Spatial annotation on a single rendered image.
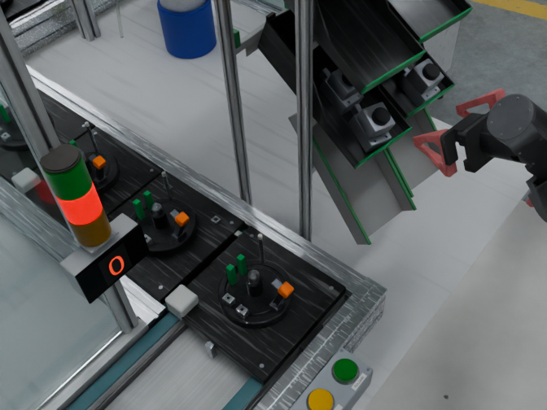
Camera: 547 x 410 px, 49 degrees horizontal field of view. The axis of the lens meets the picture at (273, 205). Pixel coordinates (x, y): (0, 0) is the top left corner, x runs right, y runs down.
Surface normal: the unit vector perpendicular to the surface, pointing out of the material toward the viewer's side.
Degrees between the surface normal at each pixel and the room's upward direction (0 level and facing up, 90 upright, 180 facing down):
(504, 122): 47
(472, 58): 0
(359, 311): 0
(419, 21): 25
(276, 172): 0
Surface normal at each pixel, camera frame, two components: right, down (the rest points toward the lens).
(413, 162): 0.42, -0.06
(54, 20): 0.77, 0.47
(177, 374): -0.04, -0.65
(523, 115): -0.74, -0.28
